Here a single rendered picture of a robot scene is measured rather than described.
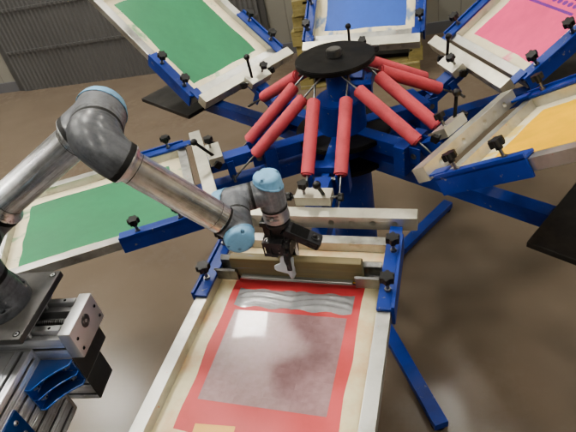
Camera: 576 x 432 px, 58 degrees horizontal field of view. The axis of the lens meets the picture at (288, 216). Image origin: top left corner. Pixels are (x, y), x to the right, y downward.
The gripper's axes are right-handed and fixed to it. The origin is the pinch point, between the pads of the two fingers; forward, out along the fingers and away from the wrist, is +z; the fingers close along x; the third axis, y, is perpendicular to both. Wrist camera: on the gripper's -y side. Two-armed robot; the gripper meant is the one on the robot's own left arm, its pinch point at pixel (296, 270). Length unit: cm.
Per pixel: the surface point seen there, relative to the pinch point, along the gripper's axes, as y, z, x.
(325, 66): 2, -31, -75
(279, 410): -5.0, 5.3, 42.4
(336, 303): -13.1, 4.6, 7.8
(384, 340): -28.5, 1.9, 21.4
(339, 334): -15.9, 5.3, 18.2
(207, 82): 66, -15, -103
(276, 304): 4.6, 4.9, 9.8
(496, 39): -61, -16, -126
